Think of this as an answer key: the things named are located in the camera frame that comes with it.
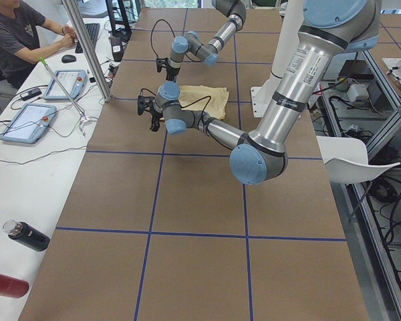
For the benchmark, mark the aluminium frame post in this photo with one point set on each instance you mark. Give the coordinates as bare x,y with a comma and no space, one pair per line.
77,21

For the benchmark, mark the near blue teach pendant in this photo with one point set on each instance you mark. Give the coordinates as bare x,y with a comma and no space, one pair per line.
29,124

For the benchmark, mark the beige long-sleeve printed shirt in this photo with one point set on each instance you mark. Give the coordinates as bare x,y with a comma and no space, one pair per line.
208,99

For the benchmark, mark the far blue teach pendant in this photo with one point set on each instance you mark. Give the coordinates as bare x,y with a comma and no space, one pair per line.
72,80

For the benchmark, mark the black computer mouse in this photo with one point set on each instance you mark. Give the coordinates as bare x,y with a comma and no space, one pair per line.
68,58

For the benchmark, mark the black insulated bottle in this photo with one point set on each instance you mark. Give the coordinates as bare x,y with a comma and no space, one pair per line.
26,235

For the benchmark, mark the black computer keyboard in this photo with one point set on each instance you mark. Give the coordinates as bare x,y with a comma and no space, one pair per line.
93,31

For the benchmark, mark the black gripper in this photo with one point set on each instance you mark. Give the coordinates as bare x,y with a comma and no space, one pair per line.
155,117
171,71

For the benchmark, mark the seated person grey shirt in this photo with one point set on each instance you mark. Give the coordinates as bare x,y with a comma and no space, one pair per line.
20,49

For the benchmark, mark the brown paper table cover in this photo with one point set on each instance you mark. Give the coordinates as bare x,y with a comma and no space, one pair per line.
156,227

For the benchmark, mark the red water bottle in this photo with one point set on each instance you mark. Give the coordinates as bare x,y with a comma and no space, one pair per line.
12,287

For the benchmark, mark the blue teach pendant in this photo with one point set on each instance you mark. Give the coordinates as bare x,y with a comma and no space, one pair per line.
29,124
72,80

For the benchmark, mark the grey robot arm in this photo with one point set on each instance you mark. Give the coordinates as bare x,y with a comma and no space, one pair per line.
328,28
207,53

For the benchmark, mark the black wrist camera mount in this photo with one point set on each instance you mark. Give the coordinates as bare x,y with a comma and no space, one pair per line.
161,63
144,104

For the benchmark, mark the white plastic chair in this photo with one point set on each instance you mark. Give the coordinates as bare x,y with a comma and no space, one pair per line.
346,160

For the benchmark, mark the long metal grabber stick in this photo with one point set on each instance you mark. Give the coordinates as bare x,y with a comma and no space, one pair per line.
83,117

